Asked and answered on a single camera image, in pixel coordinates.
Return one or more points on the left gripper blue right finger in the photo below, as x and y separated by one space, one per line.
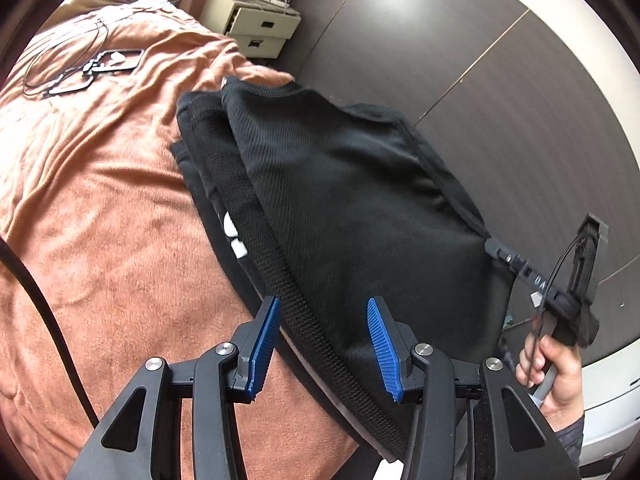
393 354

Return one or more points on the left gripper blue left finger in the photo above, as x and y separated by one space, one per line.
255 341

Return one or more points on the black mesh shirt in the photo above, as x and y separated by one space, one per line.
360 205

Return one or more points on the right forearm dark sleeve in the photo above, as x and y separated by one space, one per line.
571 438

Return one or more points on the stack of dark folded clothes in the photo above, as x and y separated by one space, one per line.
238 229

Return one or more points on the right hand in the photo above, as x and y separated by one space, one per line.
564 404

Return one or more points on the salmon terry bed blanket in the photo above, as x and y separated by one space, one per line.
93 203

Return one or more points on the white bedside nightstand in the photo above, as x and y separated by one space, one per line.
260 29

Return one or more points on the black frame device on bed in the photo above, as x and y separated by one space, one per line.
81 77

